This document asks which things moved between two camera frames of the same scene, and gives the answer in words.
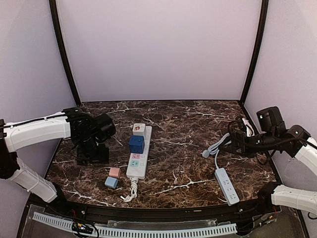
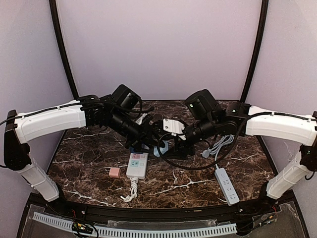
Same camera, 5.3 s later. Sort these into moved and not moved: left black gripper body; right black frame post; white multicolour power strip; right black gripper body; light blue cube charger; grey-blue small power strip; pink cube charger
Moved: left black gripper body; light blue cube charger; right black gripper body
Not moved: right black frame post; white multicolour power strip; grey-blue small power strip; pink cube charger
